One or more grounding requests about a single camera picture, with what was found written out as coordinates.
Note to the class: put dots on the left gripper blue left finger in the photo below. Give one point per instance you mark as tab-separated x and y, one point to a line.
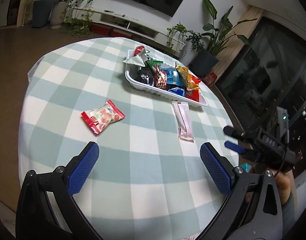
64	182

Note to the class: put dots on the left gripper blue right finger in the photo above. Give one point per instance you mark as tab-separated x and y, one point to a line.
247	212

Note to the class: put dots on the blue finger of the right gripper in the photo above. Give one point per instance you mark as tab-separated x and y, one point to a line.
244	136
239	149

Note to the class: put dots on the pink white snack stick pack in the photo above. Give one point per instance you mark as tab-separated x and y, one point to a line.
185	130

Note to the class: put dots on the orange snack bag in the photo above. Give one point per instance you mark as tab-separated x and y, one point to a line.
187	78

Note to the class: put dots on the red fruit candy bag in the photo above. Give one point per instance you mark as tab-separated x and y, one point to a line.
98	119

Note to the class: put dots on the light blue snack bag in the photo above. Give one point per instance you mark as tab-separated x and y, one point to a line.
173	77

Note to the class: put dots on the red white snack bag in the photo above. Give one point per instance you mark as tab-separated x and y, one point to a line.
137	56

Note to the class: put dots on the green seaweed snack bag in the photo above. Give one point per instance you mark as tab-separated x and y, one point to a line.
152	62

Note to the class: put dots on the person's right hand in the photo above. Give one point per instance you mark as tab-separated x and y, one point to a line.
285	184

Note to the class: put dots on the red paper bag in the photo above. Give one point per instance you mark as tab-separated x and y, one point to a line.
210	79

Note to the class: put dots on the green white checkered tablecloth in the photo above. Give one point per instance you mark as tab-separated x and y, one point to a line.
147	182

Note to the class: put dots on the leafy plant white pot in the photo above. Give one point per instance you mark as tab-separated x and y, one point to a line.
195	40

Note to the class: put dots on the trailing vine plant on stand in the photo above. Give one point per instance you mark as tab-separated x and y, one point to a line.
176	41

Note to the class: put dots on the white tv cabinet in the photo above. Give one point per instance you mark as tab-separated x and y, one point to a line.
131	25

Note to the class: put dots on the small plant white pot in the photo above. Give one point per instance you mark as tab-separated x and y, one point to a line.
58	13

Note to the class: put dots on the tall tree plant dark pot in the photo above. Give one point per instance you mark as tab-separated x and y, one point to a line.
41	10

